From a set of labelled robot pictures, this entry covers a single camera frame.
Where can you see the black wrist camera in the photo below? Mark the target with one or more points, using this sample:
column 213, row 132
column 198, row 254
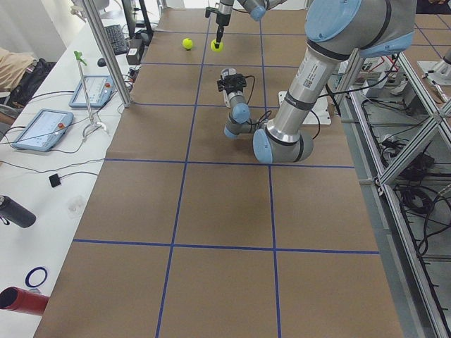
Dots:
column 232, row 83

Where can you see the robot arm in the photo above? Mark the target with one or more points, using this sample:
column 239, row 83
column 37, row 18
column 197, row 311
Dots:
column 255, row 8
column 334, row 30

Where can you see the black water bottle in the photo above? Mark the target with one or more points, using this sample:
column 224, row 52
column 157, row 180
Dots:
column 12, row 212

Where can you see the tennis ball near edge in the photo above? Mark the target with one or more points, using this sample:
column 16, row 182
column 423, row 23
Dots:
column 187, row 44

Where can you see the red cylinder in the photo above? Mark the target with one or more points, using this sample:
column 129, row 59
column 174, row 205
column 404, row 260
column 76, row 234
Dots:
column 23, row 301

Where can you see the blue teach pendant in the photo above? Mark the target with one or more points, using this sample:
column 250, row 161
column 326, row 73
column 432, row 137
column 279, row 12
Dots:
column 99, row 89
column 44, row 131

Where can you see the aluminium frame post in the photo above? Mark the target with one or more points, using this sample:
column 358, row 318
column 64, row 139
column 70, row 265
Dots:
column 106, row 50

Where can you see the black keyboard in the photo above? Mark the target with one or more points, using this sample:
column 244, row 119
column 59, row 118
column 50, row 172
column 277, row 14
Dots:
column 116, row 39

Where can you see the metal stand with green clip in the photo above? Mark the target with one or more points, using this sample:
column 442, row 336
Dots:
column 94, row 125

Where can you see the far blue teach pendant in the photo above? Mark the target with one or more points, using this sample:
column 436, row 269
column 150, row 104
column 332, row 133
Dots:
column 99, row 89

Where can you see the small black square device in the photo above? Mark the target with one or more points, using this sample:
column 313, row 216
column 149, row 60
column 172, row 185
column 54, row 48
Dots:
column 54, row 180

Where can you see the near blue teach pendant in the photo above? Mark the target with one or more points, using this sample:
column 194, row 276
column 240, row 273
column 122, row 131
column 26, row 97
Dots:
column 44, row 131

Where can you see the aluminium frame rack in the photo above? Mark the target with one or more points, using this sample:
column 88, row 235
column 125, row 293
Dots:
column 399, row 117

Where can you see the clear tennis ball can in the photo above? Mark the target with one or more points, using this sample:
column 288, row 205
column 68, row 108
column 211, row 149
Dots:
column 226, row 72

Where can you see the black box with label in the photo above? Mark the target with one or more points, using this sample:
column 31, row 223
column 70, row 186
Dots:
column 135, row 52

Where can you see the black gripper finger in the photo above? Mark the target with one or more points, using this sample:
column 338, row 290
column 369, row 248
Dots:
column 219, row 33

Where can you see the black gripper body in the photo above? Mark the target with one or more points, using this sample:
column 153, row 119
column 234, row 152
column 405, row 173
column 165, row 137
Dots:
column 221, row 84
column 223, row 19

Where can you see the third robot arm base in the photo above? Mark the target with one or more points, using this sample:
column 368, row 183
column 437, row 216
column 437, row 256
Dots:
column 437, row 71

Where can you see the person in beige shirt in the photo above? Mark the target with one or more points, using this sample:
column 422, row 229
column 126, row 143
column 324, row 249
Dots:
column 20, row 77

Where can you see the yellow tennis ball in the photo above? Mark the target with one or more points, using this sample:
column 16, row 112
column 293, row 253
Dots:
column 216, row 46

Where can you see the black computer mouse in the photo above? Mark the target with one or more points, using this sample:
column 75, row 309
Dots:
column 101, row 62

